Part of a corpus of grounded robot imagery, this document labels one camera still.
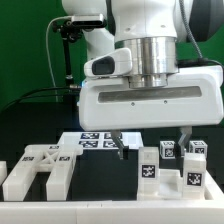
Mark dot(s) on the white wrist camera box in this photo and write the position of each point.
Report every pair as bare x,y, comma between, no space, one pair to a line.
117,63

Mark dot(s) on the white small block left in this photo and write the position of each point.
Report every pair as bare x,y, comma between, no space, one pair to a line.
3,171

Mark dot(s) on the black camera on stand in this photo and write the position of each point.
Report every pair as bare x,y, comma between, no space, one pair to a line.
71,29

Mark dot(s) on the white marker cube left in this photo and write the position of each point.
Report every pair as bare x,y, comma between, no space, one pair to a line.
167,149

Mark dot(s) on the white chair back frame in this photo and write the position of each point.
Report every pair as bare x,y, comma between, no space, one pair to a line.
56,160

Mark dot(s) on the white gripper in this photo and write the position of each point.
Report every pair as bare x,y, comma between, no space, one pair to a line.
192,98

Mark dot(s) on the white marker base plate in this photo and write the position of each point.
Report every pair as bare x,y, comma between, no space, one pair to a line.
101,140

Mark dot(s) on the white border wall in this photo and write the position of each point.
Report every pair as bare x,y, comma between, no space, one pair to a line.
108,212

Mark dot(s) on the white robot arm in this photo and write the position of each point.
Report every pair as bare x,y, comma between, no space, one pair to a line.
133,78

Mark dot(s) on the white chair seat block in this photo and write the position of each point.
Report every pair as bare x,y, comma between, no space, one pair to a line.
170,186

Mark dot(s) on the white marker cube right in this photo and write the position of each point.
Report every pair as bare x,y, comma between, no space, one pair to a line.
198,147

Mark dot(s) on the white marker cube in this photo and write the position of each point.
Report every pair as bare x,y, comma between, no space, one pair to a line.
167,149
198,147

